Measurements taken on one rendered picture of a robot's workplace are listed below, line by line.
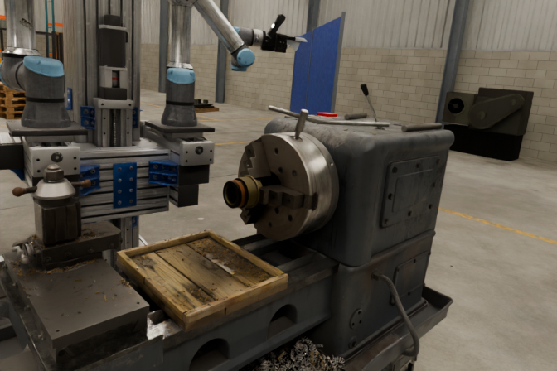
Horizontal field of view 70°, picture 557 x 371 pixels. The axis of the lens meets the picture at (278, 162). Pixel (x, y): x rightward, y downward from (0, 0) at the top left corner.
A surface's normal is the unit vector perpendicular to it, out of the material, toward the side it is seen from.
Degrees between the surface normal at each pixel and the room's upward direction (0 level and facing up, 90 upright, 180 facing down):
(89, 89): 90
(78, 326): 0
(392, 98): 90
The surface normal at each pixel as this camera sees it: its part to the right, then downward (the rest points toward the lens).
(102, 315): 0.08, -0.97
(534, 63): -0.70, 0.10
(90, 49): 0.60, 0.22
